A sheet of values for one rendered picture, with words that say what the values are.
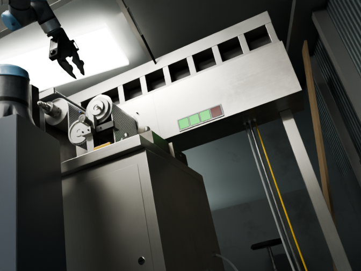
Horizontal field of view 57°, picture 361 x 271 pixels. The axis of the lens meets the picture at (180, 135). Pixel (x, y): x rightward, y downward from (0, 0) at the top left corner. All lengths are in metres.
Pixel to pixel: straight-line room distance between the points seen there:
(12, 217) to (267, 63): 1.35
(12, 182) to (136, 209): 0.38
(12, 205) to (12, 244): 0.08
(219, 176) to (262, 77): 2.32
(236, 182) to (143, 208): 2.88
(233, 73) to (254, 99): 0.19
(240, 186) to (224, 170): 0.27
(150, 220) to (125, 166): 0.20
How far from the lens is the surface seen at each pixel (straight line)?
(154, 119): 1.82
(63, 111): 1.75
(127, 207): 1.07
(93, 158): 1.15
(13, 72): 1.09
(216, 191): 3.86
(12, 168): 0.86
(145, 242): 1.03
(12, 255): 0.81
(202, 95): 1.76
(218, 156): 3.97
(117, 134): 1.53
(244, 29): 1.90
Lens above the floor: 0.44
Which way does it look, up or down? 24 degrees up
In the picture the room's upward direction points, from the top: 12 degrees counter-clockwise
